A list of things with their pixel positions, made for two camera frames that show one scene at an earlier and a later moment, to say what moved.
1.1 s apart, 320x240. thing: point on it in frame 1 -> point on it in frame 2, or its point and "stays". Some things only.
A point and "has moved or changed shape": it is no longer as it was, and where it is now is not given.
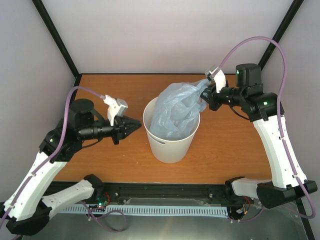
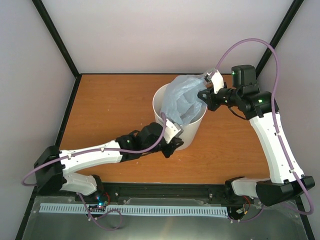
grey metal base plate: [281, 223] stays
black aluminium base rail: [164, 193] stays
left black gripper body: [93, 132] -> [167, 153]
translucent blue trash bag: [176, 113] has moved or changed shape
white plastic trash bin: [165, 150] -> [191, 132]
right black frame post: [291, 12] stays
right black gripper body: [237, 93] stays
